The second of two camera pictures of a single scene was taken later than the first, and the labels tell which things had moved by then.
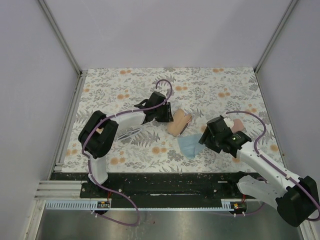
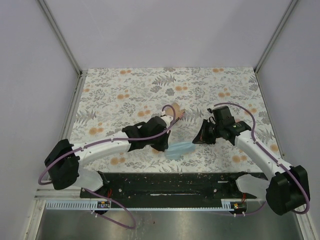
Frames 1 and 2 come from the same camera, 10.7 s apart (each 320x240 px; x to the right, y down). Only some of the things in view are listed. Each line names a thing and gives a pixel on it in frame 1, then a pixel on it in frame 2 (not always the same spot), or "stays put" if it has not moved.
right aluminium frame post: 287,13 stays put
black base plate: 160,190 stays put
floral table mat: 198,96 stays put
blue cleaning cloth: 189,145 to 177,150
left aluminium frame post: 60,35 stays put
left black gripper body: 163,114 to 158,142
